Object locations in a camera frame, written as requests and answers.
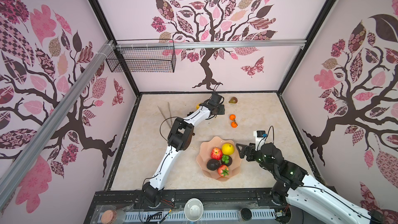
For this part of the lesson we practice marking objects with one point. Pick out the silver metal tongs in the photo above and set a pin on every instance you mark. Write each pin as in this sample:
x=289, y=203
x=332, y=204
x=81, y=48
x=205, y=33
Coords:
x=165, y=111

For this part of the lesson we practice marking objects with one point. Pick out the orange tangerine pair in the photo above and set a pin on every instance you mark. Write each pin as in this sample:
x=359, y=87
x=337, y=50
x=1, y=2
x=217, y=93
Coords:
x=233, y=121

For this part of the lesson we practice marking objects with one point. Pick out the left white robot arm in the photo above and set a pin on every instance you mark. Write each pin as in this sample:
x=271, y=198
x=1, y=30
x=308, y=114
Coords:
x=178, y=140

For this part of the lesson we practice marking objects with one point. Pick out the dark avocado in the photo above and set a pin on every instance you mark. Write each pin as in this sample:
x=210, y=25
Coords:
x=213, y=164

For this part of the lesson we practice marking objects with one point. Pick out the red apple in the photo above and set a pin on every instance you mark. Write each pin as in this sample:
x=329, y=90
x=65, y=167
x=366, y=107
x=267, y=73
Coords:
x=216, y=153

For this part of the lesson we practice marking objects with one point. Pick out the aluminium rail back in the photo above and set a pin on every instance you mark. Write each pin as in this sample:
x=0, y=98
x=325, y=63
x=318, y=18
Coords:
x=211, y=44

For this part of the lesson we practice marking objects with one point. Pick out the white cup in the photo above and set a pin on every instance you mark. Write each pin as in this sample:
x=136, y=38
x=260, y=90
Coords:
x=193, y=210

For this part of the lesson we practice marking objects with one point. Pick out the black wire basket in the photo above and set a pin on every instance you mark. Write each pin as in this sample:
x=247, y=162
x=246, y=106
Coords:
x=143, y=56

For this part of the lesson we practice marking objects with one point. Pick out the red strawberry fruit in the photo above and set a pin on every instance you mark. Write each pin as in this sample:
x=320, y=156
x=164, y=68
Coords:
x=223, y=171

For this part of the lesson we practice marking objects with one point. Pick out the large yellow lemon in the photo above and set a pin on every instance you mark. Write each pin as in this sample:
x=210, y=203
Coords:
x=227, y=149

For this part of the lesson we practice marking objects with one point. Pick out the black round cap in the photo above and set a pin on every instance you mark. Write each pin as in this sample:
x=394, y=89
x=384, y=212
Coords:
x=246, y=214

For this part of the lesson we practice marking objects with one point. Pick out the aluminium rail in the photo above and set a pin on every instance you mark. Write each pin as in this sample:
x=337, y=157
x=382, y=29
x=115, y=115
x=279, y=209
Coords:
x=211, y=44
x=18, y=170

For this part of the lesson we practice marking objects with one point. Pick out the pink scalloped fruit bowl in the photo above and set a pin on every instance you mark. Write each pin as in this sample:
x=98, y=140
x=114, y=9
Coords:
x=204, y=156

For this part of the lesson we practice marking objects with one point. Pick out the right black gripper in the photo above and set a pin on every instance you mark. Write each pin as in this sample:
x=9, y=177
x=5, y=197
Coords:
x=251, y=149

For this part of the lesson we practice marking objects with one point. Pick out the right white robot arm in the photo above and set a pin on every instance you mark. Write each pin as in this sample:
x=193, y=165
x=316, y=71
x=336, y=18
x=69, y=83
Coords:
x=295, y=187

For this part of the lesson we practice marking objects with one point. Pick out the dark purple mangosteen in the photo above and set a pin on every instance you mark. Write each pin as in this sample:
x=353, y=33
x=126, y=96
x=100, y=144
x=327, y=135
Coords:
x=226, y=160

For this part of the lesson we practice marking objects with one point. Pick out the aluminium rail left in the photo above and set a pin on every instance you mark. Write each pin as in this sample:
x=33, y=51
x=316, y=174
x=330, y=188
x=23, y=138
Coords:
x=18, y=170

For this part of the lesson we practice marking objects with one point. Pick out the brown green pear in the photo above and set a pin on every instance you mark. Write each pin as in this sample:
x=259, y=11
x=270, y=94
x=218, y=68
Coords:
x=233, y=100

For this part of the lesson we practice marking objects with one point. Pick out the pink round lid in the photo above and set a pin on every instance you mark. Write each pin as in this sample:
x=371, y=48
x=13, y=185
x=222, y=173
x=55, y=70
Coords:
x=109, y=217

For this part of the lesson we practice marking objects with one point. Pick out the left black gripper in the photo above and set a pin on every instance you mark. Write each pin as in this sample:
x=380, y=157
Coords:
x=221, y=109

